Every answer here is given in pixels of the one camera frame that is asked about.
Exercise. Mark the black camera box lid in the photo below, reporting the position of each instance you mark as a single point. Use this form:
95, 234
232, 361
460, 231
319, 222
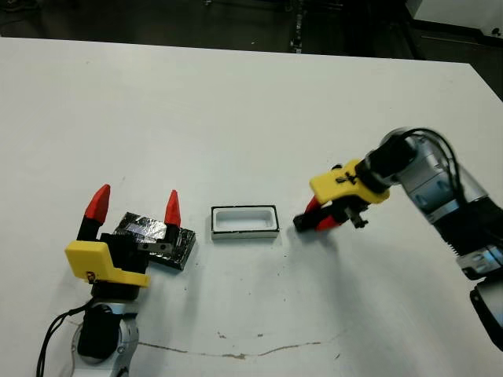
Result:
182, 249

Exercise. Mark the black phone-like camera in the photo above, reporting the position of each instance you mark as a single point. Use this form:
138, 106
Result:
300, 224

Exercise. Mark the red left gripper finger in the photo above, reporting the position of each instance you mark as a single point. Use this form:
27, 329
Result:
172, 210
98, 206

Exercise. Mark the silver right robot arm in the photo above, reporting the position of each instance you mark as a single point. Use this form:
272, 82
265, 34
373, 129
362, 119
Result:
432, 176

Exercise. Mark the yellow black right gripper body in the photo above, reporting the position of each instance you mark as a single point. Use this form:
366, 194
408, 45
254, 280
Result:
338, 184

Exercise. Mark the camera box base white inlay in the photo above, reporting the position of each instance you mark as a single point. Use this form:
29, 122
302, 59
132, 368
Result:
243, 235

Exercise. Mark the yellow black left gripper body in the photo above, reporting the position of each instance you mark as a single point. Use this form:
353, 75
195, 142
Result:
94, 259

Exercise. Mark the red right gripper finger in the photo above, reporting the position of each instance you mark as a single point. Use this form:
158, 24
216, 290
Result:
313, 207
330, 222

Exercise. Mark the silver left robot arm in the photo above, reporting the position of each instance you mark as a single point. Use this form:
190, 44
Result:
129, 337

